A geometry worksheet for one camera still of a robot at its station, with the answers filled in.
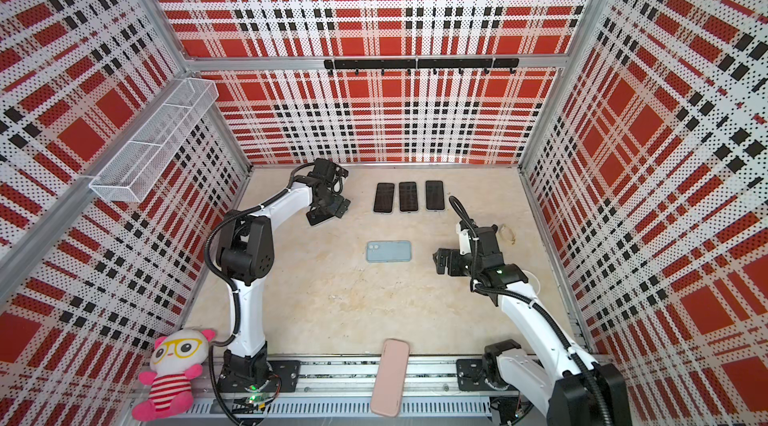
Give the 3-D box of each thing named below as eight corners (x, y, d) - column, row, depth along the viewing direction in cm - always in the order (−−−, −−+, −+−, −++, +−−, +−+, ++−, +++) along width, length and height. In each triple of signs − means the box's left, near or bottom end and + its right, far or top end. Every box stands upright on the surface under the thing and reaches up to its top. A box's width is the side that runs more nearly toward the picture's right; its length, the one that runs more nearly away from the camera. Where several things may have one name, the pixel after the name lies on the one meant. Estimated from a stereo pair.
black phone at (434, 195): (426, 213, 112) (427, 205, 108) (425, 188, 121) (425, 180, 117) (443, 213, 112) (445, 205, 108) (440, 188, 121) (442, 180, 117)
